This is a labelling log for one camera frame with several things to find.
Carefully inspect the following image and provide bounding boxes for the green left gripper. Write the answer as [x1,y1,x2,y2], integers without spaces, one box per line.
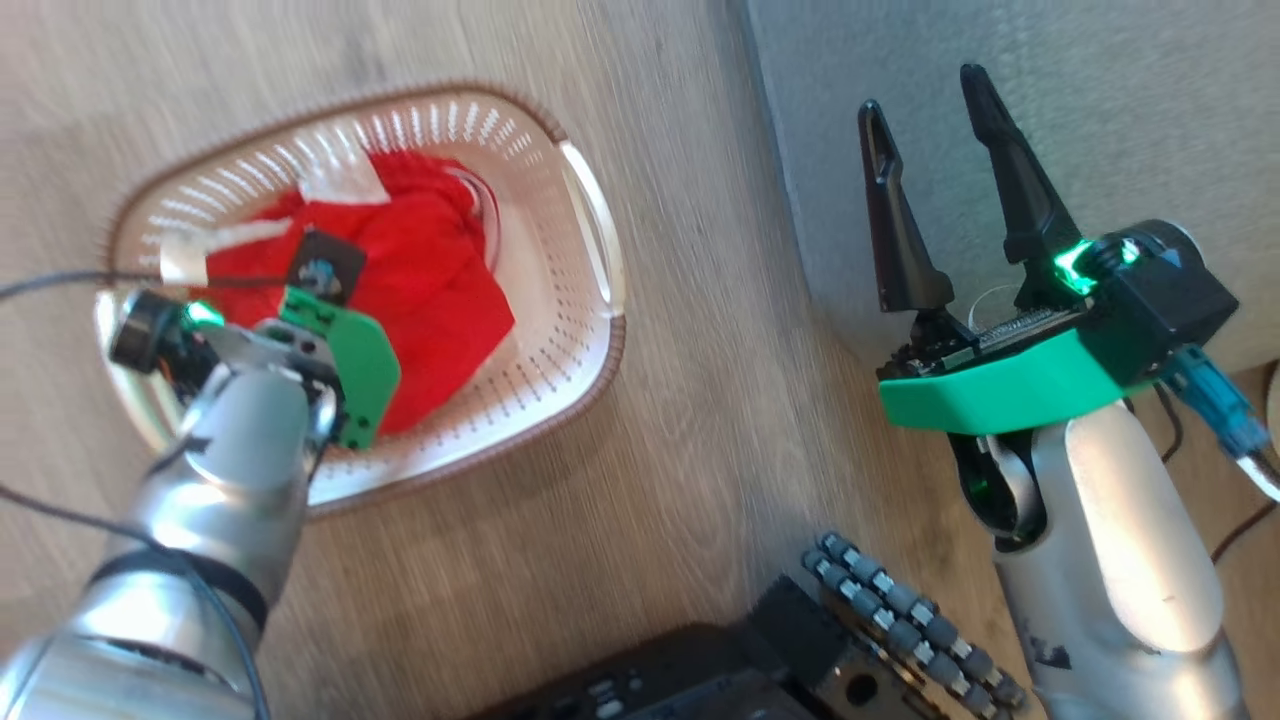
[185,285,402,451]

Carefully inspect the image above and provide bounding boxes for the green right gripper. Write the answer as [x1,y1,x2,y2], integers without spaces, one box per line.
[857,63,1161,437]

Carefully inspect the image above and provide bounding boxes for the plain red garment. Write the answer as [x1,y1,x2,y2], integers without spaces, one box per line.
[290,150,517,437]

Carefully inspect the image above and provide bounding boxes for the red shorts with white stripes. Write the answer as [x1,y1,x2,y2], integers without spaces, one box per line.
[158,190,311,301]

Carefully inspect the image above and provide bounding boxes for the white laundry basket brown rim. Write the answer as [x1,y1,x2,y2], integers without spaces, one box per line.
[95,83,628,517]

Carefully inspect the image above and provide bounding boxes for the yellow sofa with grey seats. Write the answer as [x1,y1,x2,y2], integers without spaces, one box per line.
[744,0,1280,377]

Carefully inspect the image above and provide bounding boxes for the wheel with grey rollers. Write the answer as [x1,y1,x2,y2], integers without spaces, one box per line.
[800,532,1031,720]

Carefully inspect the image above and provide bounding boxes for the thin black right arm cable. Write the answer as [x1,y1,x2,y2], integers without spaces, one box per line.
[1128,385,1280,563]

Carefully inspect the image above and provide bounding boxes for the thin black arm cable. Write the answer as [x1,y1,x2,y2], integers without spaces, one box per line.
[0,270,301,301]
[0,484,273,720]
[1128,385,1280,563]

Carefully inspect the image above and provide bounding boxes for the blue plug camera cable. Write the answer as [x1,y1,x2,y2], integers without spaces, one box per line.
[1160,345,1280,501]

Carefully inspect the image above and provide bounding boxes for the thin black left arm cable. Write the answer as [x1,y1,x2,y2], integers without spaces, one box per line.
[0,484,273,720]
[0,270,301,301]

